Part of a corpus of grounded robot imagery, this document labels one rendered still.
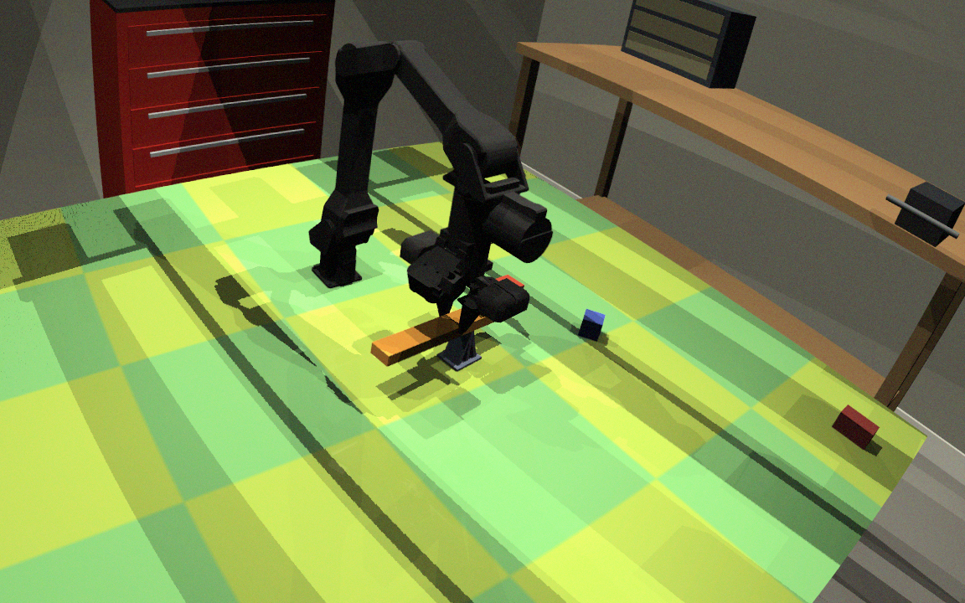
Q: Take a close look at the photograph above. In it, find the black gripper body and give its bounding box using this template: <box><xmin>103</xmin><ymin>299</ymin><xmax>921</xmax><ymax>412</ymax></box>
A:
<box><xmin>400</xmin><ymin>221</ymin><xmax>529</xmax><ymax>322</ymax></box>

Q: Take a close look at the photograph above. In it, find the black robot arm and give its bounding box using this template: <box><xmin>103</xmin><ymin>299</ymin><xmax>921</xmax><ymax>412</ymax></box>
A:
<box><xmin>309</xmin><ymin>40</ymin><xmax>553</xmax><ymax>304</ymax></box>

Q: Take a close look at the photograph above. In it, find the orange bar with red block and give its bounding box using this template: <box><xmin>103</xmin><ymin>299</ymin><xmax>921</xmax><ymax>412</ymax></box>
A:
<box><xmin>371</xmin><ymin>309</ymin><xmax>493</xmax><ymax>367</ymax></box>

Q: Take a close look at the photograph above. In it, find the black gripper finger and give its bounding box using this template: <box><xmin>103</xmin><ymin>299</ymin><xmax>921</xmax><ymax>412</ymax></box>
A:
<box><xmin>457</xmin><ymin>294</ymin><xmax>481</xmax><ymax>334</ymax></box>
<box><xmin>436</xmin><ymin>299</ymin><xmax>453</xmax><ymax>317</ymax></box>

